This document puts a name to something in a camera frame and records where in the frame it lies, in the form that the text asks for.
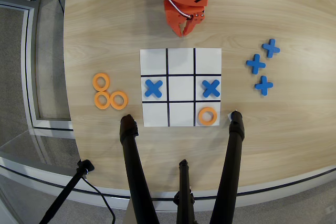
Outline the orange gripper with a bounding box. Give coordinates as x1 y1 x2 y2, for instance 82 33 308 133
163 0 206 37

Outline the orange foam ring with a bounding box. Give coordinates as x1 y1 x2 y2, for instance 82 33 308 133
109 90 129 111
198 106 218 126
94 91 112 110
92 72 111 92

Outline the white tic-tac-toe paper board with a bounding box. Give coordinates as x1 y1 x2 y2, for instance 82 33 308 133
140 48 223 127

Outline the blue foam cross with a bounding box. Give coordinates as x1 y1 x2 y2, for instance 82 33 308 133
202 79 221 98
254 75 274 97
246 54 267 75
144 79 164 98
261 38 281 59

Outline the short black tripod leg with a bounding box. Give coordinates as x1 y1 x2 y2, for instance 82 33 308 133
173 158 196 224

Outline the thin black stand pole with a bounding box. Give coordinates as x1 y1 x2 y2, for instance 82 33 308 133
38 159 95 224

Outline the black cable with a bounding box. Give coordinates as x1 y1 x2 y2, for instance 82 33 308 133
81 176 117 224

